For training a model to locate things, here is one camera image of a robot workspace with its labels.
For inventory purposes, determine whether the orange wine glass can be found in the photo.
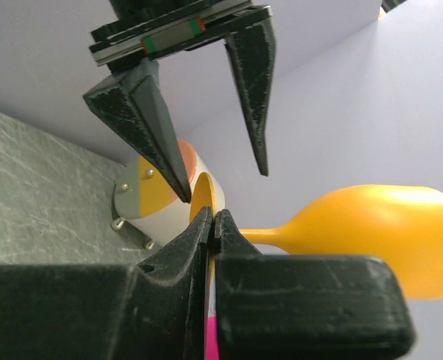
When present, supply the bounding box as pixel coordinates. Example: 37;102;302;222
190;173;443;300

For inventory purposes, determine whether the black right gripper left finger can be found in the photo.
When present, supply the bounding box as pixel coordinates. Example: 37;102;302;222
0;207;212;359

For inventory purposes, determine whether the pink wine glass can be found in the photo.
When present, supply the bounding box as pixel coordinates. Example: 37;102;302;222
206;316;219;360

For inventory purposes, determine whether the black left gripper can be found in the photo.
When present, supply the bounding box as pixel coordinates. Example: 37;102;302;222
83;1;276;203

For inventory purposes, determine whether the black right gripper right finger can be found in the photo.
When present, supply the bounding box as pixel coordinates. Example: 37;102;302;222
215;209;416;359

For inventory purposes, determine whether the round white drawer cabinet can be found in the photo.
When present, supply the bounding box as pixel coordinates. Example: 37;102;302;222
110;139;225;251

